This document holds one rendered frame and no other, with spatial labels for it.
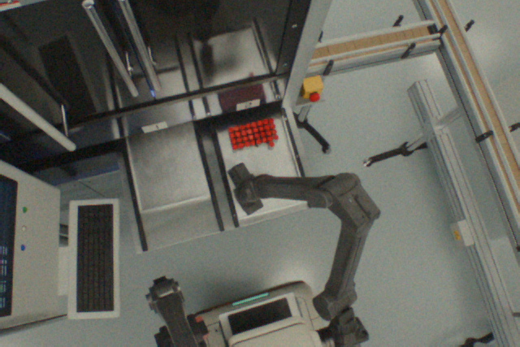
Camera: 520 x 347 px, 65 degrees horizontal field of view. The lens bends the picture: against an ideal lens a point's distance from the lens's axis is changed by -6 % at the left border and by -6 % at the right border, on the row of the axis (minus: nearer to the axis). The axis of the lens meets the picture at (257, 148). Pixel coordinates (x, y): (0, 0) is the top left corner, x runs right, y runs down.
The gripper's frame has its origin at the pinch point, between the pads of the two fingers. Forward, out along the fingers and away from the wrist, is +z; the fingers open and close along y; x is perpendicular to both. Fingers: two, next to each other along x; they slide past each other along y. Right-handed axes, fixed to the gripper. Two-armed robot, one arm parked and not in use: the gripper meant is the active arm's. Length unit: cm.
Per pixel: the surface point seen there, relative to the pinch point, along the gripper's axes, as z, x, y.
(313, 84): -9.5, -41.6, 23.7
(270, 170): 5.6, -14.4, 6.6
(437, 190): 91, -114, -44
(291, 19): -59, -26, 28
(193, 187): 6.3, 13.5, 15.4
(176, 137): 6.5, 9.9, 35.5
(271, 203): 5.6, -8.3, -4.5
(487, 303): 43, -78, -96
